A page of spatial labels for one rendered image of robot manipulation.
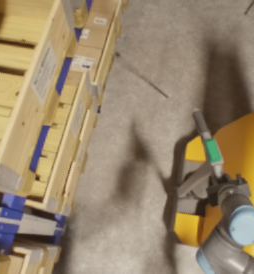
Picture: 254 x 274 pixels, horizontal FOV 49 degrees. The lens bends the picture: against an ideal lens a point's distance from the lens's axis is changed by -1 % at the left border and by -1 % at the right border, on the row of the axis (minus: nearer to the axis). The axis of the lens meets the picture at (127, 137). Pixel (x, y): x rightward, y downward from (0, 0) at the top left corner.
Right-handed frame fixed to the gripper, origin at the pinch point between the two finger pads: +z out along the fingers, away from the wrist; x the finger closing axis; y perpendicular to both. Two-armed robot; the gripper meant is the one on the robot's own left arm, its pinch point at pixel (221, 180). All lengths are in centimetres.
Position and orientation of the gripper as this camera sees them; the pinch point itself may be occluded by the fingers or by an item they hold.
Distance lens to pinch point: 109.1
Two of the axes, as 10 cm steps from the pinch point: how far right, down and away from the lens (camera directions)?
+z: 1.2, -2.2, 9.7
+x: -9.3, 3.1, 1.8
